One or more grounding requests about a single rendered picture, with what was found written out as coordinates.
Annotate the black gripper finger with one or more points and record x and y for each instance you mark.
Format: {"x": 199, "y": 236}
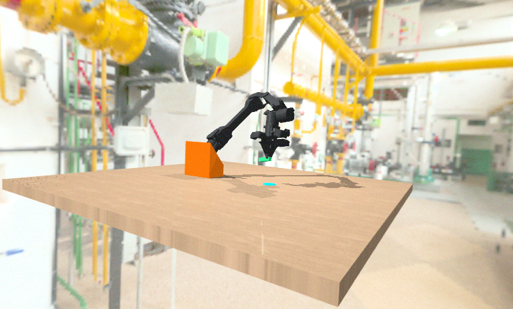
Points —
{"x": 273, "y": 147}
{"x": 266, "y": 147}

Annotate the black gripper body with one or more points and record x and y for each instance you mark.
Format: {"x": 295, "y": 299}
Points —
{"x": 265, "y": 135}

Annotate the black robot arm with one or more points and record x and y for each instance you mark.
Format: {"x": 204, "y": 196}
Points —
{"x": 280, "y": 113}

